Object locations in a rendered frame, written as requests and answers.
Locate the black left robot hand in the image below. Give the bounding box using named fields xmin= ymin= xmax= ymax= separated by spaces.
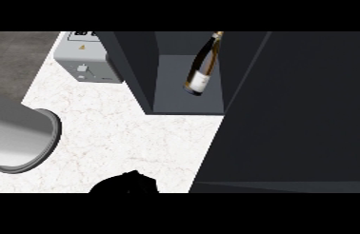
xmin=86 ymin=169 xmax=160 ymax=194

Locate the dark grey cabinet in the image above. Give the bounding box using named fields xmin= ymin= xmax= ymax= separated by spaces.
xmin=94 ymin=30 xmax=274 ymax=116

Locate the dark wine bottle, white label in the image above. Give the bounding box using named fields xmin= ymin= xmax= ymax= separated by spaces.
xmin=181 ymin=30 xmax=225 ymax=97

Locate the dark grey cabinet door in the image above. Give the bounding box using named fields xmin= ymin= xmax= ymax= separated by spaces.
xmin=188 ymin=30 xmax=360 ymax=194

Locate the grey round metal pot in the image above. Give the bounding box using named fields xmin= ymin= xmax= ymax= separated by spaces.
xmin=0 ymin=94 xmax=63 ymax=175

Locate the pale grey boxy appliance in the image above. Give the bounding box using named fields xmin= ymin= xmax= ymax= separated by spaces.
xmin=51 ymin=30 xmax=125 ymax=85

